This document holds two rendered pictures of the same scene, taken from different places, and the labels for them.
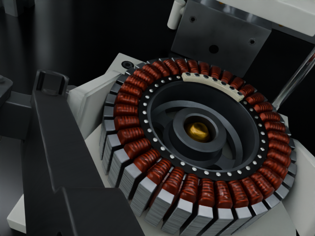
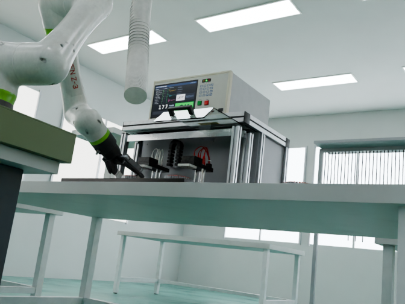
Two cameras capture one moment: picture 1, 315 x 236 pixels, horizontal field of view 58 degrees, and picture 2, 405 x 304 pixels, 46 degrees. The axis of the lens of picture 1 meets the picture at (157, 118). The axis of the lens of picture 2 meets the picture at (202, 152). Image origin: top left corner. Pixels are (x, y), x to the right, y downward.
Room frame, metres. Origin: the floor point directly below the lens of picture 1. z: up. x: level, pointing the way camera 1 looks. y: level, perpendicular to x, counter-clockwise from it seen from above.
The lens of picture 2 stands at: (-1.41, -1.44, 0.50)
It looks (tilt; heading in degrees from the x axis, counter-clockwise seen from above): 13 degrees up; 35
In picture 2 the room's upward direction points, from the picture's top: 7 degrees clockwise
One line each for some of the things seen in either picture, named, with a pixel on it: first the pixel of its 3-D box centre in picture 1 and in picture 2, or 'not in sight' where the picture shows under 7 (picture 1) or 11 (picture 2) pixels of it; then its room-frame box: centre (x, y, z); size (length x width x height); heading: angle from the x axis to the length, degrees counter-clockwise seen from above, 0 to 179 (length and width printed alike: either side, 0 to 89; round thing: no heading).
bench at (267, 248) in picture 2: not in sight; (204, 272); (3.48, 1.78, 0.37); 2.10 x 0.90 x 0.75; 90
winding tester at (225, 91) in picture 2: not in sight; (210, 110); (0.44, -0.16, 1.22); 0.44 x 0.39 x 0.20; 90
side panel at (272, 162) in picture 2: not in sight; (270, 175); (0.51, -0.47, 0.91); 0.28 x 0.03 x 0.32; 0
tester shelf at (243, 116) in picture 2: not in sight; (205, 135); (0.43, -0.15, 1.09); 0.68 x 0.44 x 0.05; 90
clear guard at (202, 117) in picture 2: not in sight; (202, 125); (0.12, -0.35, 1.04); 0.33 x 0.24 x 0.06; 0
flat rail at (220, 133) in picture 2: not in sight; (176, 136); (0.21, -0.15, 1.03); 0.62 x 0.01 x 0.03; 90
